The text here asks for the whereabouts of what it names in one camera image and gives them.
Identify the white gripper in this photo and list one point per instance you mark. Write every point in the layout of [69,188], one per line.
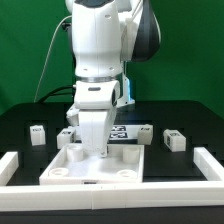
[94,107]

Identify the white square tabletop part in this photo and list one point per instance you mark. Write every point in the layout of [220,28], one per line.
[73,165]

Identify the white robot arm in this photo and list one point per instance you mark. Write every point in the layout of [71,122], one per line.
[104,35]

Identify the white U-shaped obstacle fence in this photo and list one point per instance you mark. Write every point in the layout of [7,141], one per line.
[106,196]

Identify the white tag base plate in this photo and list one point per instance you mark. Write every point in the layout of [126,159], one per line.
[115,133]

